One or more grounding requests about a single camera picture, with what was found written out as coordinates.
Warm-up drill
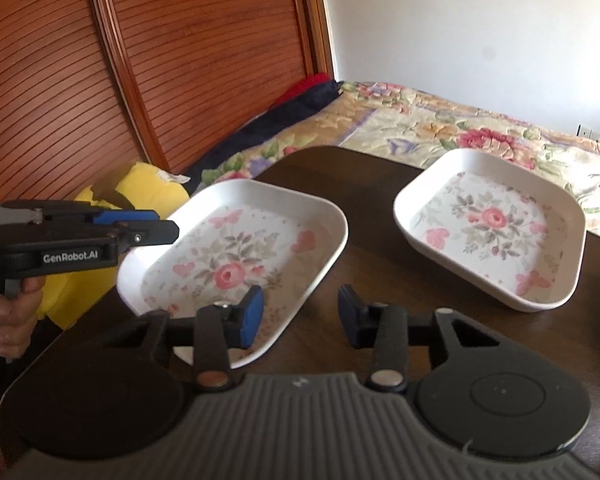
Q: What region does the wooden louvred wardrobe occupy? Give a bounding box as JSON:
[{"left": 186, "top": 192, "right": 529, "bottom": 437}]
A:
[{"left": 0, "top": 0, "right": 336, "bottom": 211}]

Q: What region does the navy blue cloth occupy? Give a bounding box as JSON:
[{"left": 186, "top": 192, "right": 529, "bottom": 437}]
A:
[{"left": 187, "top": 79, "right": 343, "bottom": 193}]

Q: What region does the red cloth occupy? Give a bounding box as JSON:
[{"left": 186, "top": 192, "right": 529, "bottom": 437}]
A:
[{"left": 272, "top": 72, "right": 331, "bottom": 108}]

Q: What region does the white floral square plate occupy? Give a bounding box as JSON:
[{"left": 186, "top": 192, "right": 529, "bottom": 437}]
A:
[
  {"left": 393, "top": 147, "right": 587, "bottom": 313},
  {"left": 116, "top": 179, "right": 350, "bottom": 370}
]

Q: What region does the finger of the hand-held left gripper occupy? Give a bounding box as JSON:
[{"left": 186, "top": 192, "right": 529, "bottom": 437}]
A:
[
  {"left": 2, "top": 199, "right": 161, "bottom": 227},
  {"left": 82, "top": 219, "right": 180, "bottom": 261}
]

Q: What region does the floral quilted blanket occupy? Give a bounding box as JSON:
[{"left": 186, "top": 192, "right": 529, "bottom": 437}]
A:
[{"left": 200, "top": 80, "right": 600, "bottom": 248}]

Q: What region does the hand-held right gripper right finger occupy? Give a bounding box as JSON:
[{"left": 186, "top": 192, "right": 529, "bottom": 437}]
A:
[{"left": 337, "top": 284, "right": 504, "bottom": 394}]

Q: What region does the person's left hand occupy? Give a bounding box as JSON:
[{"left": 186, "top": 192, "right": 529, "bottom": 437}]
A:
[{"left": 0, "top": 276, "right": 47, "bottom": 361}]

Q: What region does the yellow plush pillow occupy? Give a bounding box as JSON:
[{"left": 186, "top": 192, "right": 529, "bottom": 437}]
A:
[{"left": 35, "top": 162, "right": 191, "bottom": 331}]

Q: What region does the row of wall sockets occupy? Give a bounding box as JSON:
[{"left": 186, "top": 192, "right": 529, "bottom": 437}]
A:
[{"left": 577, "top": 124, "right": 600, "bottom": 150}]

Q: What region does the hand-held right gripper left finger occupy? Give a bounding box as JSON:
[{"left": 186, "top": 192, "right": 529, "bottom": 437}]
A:
[{"left": 97, "top": 285, "right": 266, "bottom": 394}]

